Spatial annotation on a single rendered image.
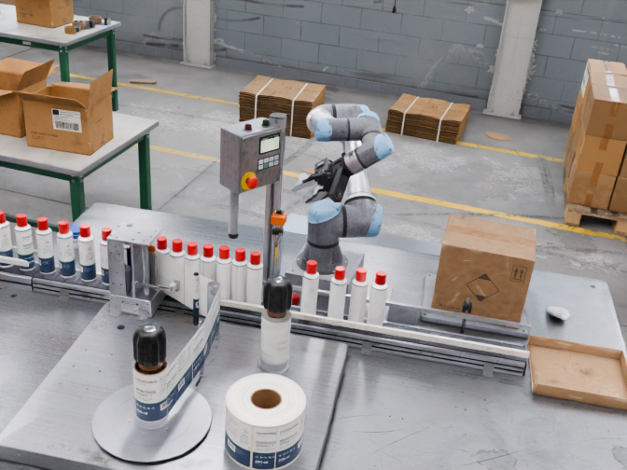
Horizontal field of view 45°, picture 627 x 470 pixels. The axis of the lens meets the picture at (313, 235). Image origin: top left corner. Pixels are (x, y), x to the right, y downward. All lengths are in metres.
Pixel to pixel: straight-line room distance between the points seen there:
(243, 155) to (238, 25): 5.88
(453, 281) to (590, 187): 2.99
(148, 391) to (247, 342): 0.49
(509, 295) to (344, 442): 0.81
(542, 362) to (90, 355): 1.40
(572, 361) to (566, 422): 0.31
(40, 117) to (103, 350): 1.88
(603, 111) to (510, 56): 2.34
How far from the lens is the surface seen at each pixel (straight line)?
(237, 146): 2.27
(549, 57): 7.53
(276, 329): 2.15
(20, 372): 2.40
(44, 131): 4.01
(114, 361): 2.31
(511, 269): 2.54
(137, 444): 2.02
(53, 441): 2.08
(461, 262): 2.55
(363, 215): 2.67
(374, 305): 2.40
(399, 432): 2.18
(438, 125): 6.61
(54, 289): 2.71
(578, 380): 2.54
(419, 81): 7.70
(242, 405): 1.92
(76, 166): 3.82
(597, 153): 5.39
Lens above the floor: 2.28
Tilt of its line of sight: 28 degrees down
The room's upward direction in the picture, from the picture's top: 5 degrees clockwise
